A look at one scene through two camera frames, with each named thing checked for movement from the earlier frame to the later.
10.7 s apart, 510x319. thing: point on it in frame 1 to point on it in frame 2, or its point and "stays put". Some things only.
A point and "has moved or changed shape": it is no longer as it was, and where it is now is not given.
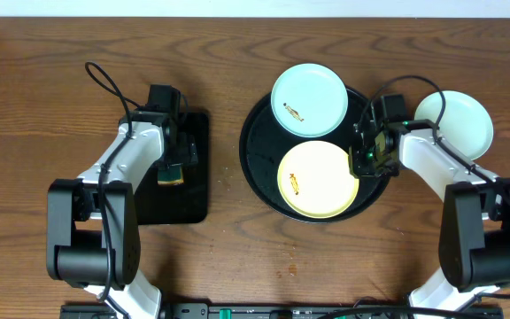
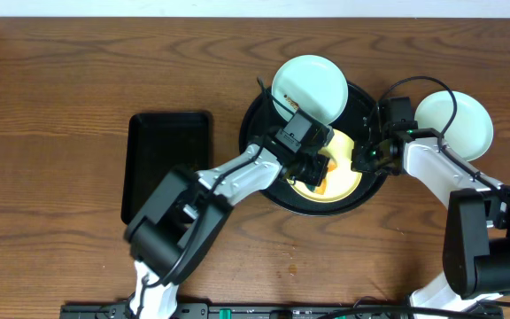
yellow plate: [314, 181] has moved or changed shape
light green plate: [466, 123] stays put
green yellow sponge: [170, 175] has moved or changed shape
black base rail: [284, 311] stays put
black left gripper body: [181, 156] to [312, 167]
